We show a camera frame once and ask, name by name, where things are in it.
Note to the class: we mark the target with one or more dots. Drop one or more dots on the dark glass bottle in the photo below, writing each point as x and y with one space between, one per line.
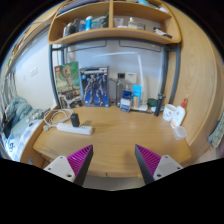
119 87

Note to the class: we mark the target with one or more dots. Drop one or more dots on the bed with green bedding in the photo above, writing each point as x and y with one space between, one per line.
19 122

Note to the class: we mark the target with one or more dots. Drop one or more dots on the wooden wall shelf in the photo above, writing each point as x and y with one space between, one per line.
154 22

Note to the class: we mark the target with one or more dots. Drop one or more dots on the white box on desk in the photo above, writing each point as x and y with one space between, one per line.
130 80

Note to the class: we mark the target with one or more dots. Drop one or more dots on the dark green round object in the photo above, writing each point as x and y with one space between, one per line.
151 102

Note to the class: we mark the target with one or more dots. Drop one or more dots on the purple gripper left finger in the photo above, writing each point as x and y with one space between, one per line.
74 167

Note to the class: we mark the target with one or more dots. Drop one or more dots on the white mug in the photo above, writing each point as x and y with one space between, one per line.
168 112

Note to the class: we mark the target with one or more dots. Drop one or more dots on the blue robot model kit box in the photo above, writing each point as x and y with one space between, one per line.
95 87

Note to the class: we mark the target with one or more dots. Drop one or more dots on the white desk lamp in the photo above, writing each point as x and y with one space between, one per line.
140 80

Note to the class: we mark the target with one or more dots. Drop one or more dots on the white power strip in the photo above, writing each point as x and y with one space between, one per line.
84 130

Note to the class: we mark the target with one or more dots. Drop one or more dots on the blue bottle on shelf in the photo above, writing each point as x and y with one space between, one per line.
88 25

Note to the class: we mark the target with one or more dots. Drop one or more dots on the green Lego Groot box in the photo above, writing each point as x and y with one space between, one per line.
68 85

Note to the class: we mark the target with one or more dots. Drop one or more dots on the small translucent plastic cup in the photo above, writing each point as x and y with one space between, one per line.
180 133

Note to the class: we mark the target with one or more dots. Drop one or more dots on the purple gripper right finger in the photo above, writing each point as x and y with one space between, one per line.
153 166

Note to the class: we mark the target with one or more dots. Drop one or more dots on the black charger plug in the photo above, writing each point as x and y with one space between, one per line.
75 120

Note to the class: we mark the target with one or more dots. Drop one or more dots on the white bottle red cap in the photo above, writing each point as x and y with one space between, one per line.
178 115

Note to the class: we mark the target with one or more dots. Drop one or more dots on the light blue carton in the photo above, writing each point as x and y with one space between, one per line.
136 95

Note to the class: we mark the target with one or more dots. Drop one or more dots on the small blue box stack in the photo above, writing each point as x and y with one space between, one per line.
125 102

